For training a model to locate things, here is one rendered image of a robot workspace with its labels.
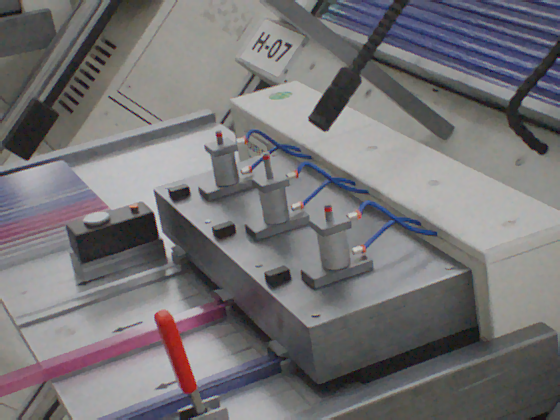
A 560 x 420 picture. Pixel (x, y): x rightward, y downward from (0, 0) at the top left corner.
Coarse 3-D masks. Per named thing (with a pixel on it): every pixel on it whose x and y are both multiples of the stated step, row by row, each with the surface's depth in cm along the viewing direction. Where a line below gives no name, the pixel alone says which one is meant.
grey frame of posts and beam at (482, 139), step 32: (320, 64) 136; (384, 64) 126; (448, 96) 115; (416, 128) 116; (480, 128) 109; (544, 128) 103; (480, 160) 107; (512, 160) 103; (544, 160) 100; (544, 192) 99; (32, 416) 153; (64, 416) 155
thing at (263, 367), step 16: (240, 368) 91; (256, 368) 91; (272, 368) 92; (208, 384) 90; (224, 384) 90; (240, 384) 91; (160, 400) 89; (176, 400) 89; (112, 416) 88; (128, 416) 88; (144, 416) 88; (160, 416) 89
